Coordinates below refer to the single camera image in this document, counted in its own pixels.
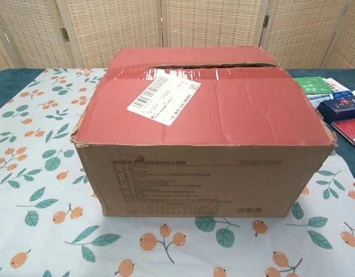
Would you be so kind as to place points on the brown cardboard box red lids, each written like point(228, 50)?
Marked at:
point(194, 173)

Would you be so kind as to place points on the blue white toothpaste box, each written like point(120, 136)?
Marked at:
point(321, 99)

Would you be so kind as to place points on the dark blue printed box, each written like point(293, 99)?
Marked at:
point(339, 106)

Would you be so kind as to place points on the white shipping label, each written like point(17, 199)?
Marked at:
point(162, 101)

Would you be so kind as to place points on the woven folding screen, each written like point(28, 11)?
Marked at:
point(122, 29)

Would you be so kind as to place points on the floral print tablecloth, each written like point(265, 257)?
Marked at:
point(35, 144)

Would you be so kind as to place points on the green booklet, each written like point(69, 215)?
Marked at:
point(311, 85)

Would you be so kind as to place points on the white printed packet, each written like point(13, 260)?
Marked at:
point(334, 83)

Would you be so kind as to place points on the red ink pad case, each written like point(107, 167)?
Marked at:
point(349, 131)

